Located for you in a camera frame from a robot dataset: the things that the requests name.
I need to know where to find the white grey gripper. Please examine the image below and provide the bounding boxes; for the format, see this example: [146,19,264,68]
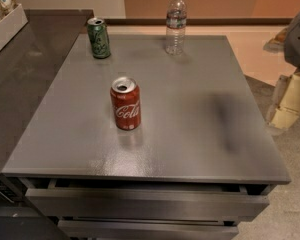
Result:
[266,12,300,131]

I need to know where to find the lower steel drawer front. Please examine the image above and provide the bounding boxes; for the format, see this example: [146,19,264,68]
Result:
[58,220,238,240]

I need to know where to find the red coke can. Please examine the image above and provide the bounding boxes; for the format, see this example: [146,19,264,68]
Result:
[110,77,141,131]

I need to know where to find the clear plastic water bottle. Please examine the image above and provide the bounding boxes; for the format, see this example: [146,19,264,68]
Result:
[165,0,187,55]

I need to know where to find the white snack box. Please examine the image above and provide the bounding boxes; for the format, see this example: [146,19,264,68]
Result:
[0,4,28,51]

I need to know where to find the green soda can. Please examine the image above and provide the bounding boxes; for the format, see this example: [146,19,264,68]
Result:
[87,17,111,59]

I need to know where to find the grey metal drawer cabinet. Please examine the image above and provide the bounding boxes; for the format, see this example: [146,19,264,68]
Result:
[4,36,289,229]

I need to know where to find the upper steel drawer front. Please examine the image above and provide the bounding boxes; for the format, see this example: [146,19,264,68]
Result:
[26,189,268,221]

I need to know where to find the dark grey side counter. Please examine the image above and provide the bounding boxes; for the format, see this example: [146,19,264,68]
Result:
[0,9,93,173]

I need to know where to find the steel drawer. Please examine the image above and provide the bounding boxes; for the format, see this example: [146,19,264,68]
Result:
[58,220,238,240]
[26,189,268,221]

